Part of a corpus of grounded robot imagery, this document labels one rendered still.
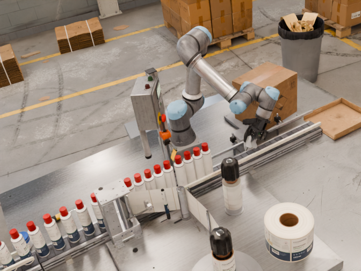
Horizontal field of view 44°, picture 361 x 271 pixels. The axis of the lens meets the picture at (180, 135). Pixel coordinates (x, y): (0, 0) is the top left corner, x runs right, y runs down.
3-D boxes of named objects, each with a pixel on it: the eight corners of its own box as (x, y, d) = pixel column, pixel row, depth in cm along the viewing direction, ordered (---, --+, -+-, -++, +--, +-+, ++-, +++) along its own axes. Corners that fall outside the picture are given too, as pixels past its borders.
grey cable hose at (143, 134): (146, 160, 220) (138, 126, 208) (144, 156, 223) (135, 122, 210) (153, 157, 221) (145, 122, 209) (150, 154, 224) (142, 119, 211)
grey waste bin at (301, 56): (293, 93, 448) (293, 36, 412) (272, 76, 482) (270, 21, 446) (330, 81, 456) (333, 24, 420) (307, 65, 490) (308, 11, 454)
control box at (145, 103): (138, 130, 204) (129, 95, 193) (145, 110, 218) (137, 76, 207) (159, 129, 202) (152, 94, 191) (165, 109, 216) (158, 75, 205)
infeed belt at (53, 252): (42, 268, 205) (40, 263, 202) (38, 256, 211) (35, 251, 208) (320, 133, 255) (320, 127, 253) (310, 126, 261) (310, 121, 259)
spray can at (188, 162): (189, 187, 228) (183, 157, 216) (185, 182, 232) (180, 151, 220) (198, 184, 229) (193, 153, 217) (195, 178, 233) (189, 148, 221)
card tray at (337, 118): (334, 140, 250) (334, 134, 247) (303, 120, 269) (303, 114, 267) (374, 120, 259) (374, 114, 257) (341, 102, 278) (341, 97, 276)
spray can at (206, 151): (207, 179, 231) (202, 148, 219) (202, 173, 235) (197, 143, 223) (215, 175, 233) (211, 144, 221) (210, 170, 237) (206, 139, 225)
